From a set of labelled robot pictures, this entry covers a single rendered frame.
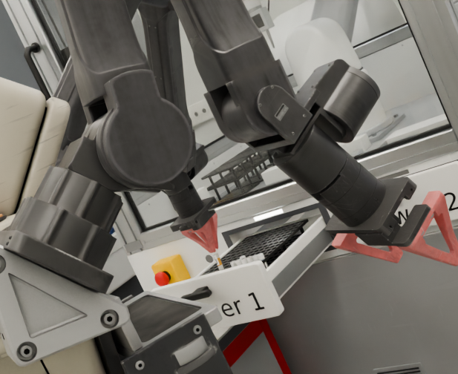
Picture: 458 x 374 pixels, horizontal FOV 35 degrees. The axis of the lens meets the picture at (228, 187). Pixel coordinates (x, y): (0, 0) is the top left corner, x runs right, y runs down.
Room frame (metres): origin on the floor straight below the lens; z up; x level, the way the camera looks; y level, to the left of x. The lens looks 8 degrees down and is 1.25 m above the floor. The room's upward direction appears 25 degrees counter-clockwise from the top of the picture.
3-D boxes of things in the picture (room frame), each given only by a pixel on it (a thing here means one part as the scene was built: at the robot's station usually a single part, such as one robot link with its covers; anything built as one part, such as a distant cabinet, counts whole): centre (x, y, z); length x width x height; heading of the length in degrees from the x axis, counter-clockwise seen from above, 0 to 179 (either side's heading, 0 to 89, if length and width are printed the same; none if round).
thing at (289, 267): (1.59, 0.00, 0.86); 0.40 x 0.26 x 0.06; 144
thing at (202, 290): (1.40, 0.14, 0.91); 0.07 x 0.04 x 0.01; 54
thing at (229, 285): (1.42, 0.12, 0.87); 0.29 x 0.02 x 0.11; 54
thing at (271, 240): (1.58, 0.01, 0.87); 0.22 x 0.18 x 0.06; 144
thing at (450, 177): (1.47, -0.31, 0.87); 0.29 x 0.02 x 0.11; 54
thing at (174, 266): (1.84, 0.23, 0.88); 0.07 x 0.05 x 0.07; 54
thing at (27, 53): (1.90, 0.31, 1.45); 0.05 x 0.03 x 0.19; 144
